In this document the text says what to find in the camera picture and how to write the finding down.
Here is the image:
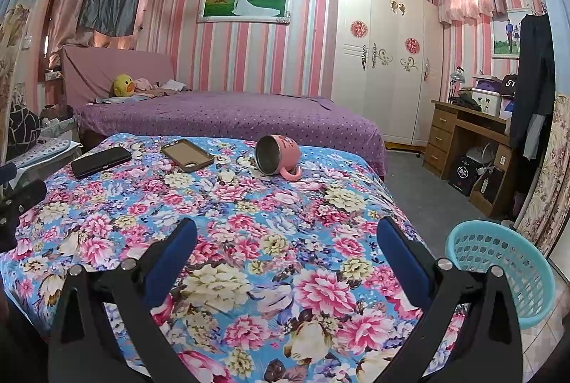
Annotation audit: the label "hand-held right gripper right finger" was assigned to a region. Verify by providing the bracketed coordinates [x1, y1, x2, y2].
[376, 216, 524, 383]

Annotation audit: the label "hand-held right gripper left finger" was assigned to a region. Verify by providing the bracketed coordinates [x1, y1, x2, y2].
[48, 217, 199, 383]

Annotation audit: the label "teal plastic basket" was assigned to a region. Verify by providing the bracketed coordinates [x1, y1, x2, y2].
[445, 219, 557, 331]

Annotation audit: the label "giraffe pattern cushion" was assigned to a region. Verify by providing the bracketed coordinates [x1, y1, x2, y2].
[8, 102, 43, 151]

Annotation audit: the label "black smartphone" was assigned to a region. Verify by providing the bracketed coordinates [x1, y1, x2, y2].
[70, 146, 133, 180]

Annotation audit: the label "black bag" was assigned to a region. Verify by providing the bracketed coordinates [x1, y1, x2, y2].
[447, 153, 482, 193]

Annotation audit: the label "brown phone case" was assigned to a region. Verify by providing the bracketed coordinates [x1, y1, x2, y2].
[160, 138, 216, 174]

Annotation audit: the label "cardboard box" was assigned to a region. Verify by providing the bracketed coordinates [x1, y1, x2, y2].
[469, 167, 504, 206]

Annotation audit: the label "pink covered headboard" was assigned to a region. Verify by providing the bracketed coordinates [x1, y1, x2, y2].
[59, 44, 177, 108]

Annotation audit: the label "white electric fan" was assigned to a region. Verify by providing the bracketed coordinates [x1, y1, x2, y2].
[465, 145, 498, 170]

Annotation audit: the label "wooden desk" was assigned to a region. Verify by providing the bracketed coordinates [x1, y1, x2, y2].
[421, 99, 518, 219]

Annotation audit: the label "yellow duck plush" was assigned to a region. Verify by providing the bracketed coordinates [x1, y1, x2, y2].
[112, 74, 137, 97]

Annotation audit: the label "pink metal mug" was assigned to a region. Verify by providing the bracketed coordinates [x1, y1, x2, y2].
[254, 134, 304, 182]

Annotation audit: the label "floral door curtain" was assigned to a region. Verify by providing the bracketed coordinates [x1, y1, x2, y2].
[516, 93, 570, 260]

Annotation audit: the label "purple bed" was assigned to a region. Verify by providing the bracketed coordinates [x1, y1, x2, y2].
[73, 90, 388, 177]

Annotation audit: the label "white wardrobe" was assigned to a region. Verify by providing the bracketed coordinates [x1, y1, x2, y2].
[331, 0, 442, 148]

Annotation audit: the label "white storage box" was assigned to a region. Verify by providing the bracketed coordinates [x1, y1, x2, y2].
[471, 86, 504, 117]

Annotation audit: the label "purple bag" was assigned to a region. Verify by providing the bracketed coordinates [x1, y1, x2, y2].
[471, 73, 520, 93]

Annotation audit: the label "dark hanging clothes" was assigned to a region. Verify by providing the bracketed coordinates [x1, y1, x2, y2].
[508, 12, 557, 160]

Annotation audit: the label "small wall poster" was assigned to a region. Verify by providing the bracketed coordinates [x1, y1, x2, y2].
[492, 11, 522, 60]

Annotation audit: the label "framed wall picture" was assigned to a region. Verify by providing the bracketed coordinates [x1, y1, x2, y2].
[196, 0, 296, 26]

